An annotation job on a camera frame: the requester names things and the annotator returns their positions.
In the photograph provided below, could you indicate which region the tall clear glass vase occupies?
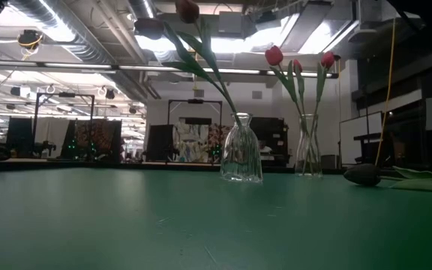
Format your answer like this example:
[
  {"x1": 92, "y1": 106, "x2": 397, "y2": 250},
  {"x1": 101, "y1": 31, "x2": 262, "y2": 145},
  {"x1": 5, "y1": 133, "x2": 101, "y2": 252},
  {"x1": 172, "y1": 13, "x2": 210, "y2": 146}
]
[{"x1": 294, "y1": 113, "x2": 323, "y2": 177}]

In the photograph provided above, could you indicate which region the small silver ceiling duct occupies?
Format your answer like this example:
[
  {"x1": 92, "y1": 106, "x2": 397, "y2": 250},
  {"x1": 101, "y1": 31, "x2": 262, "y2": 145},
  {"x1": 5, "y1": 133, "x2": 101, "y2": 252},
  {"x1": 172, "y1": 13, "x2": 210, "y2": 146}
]
[{"x1": 127, "y1": 0, "x2": 157, "y2": 24}]

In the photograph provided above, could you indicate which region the patterned hanging cloth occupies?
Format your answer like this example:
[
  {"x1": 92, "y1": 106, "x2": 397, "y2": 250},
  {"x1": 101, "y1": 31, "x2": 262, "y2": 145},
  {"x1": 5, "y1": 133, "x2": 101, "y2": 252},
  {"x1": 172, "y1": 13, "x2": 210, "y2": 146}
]
[{"x1": 73, "y1": 119, "x2": 122, "y2": 161}]

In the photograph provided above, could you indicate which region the light red artificial tulip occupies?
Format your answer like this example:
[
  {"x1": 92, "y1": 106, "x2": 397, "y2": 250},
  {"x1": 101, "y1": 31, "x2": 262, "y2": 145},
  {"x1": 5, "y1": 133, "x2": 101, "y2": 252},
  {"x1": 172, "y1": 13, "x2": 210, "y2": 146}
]
[
  {"x1": 264, "y1": 44, "x2": 314, "y2": 176},
  {"x1": 307, "y1": 50, "x2": 337, "y2": 176}
]

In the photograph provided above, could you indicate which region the large silver ceiling duct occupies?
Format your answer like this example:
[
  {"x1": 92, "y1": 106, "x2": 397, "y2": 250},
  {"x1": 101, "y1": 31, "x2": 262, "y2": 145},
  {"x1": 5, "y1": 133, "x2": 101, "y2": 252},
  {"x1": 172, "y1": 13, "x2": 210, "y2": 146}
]
[{"x1": 7, "y1": 0, "x2": 149, "y2": 102}]

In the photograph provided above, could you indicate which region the small grey box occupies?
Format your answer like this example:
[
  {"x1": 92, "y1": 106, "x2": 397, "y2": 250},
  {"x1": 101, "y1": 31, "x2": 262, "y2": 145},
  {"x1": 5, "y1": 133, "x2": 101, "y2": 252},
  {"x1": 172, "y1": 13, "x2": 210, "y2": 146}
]
[{"x1": 320, "y1": 154, "x2": 340, "y2": 170}]

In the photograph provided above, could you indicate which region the black artificial tulip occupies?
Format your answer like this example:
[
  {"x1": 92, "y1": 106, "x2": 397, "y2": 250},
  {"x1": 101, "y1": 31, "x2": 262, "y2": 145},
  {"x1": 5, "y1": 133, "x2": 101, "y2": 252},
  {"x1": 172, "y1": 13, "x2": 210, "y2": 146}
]
[{"x1": 343, "y1": 163, "x2": 432, "y2": 195}]

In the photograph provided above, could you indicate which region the black ceiling reel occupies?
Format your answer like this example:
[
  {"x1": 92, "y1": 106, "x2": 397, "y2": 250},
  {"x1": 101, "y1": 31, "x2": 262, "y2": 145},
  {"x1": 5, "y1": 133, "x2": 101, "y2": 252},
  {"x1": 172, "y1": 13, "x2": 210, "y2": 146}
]
[{"x1": 16, "y1": 28, "x2": 44, "y2": 50}]

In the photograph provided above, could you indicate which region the black gantry frame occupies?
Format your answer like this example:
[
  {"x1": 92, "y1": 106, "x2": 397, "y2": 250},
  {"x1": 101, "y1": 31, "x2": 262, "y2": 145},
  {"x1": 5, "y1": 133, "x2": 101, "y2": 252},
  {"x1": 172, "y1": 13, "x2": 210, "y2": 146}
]
[{"x1": 167, "y1": 98, "x2": 224, "y2": 127}]

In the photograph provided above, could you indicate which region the long ceiling light strip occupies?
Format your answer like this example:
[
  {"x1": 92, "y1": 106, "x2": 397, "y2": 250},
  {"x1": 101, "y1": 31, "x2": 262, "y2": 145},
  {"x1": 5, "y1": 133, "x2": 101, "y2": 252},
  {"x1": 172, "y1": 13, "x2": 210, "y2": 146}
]
[{"x1": 0, "y1": 61, "x2": 339, "y2": 79}]

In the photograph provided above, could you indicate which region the green table mat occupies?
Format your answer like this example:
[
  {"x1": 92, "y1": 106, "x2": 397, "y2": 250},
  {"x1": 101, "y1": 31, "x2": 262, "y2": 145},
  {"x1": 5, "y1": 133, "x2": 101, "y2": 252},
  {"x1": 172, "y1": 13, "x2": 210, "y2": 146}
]
[{"x1": 0, "y1": 166, "x2": 432, "y2": 270}]

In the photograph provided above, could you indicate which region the painted backdrop panel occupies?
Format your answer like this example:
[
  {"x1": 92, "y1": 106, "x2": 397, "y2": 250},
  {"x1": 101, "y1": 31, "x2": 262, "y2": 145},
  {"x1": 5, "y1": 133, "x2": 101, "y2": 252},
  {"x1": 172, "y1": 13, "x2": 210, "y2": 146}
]
[{"x1": 173, "y1": 120, "x2": 210, "y2": 163}]

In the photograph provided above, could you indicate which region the black standing panel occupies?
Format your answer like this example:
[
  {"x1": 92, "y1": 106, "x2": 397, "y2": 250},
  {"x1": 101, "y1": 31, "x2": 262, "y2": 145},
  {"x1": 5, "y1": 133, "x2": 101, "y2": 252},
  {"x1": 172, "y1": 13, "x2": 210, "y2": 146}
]
[
  {"x1": 146, "y1": 124, "x2": 175, "y2": 162},
  {"x1": 7, "y1": 116, "x2": 34, "y2": 158}
]

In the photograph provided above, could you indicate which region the black cabinet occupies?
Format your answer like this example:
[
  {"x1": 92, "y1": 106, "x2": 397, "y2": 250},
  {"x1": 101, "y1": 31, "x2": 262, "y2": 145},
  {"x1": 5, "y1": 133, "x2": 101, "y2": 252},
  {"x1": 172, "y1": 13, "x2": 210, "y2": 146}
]
[{"x1": 260, "y1": 116, "x2": 289, "y2": 168}]

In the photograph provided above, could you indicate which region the white board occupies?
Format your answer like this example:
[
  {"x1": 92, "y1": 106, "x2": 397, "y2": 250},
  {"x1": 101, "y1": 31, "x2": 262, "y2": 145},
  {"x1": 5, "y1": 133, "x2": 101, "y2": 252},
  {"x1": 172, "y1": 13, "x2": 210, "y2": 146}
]
[{"x1": 338, "y1": 111, "x2": 385, "y2": 166}]

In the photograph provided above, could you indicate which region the ribbed clear glass vase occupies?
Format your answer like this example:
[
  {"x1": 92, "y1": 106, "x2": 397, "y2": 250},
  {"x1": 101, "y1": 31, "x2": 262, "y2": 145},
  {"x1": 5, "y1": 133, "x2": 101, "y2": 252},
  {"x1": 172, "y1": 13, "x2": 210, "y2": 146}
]
[{"x1": 219, "y1": 112, "x2": 264, "y2": 184}]

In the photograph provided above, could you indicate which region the yellow hanging cord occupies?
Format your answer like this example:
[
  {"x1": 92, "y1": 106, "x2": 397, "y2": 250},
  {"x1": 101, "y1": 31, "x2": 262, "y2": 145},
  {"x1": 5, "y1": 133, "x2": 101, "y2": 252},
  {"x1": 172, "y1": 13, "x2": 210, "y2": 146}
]
[{"x1": 374, "y1": 18, "x2": 398, "y2": 168}]

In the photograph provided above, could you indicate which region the grey ceiling box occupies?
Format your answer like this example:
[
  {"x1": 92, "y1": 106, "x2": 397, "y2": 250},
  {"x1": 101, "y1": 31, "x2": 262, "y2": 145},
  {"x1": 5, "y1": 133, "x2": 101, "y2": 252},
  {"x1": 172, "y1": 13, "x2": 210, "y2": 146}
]
[{"x1": 218, "y1": 10, "x2": 245, "y2": 35}]

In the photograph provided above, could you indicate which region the white hanging cloth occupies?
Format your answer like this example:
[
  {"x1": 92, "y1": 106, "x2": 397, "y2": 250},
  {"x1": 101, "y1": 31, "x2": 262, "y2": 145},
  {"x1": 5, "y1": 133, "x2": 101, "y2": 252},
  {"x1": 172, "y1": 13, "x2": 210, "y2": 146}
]
[{"x1": 34, "y1": 118, "x2": 71, "y2": 158}]

